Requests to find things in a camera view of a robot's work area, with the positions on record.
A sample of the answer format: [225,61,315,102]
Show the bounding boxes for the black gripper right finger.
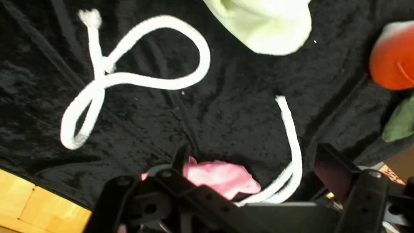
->
[313,141,414,233]

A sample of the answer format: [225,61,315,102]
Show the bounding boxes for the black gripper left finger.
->
[82,143,192,233]

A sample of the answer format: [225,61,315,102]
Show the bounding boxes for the red ball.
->
[368,19,414,92]

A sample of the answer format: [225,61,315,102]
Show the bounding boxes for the green plush leaf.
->
[380,94,414,145]

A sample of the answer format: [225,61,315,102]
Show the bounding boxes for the pink cloth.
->
[141,155,262,202]

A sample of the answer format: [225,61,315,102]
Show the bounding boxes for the black velvet tablecloth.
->
[0,0,414,212]

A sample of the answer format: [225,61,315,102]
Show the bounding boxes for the pale yellow cloth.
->
[202,0,313,57]

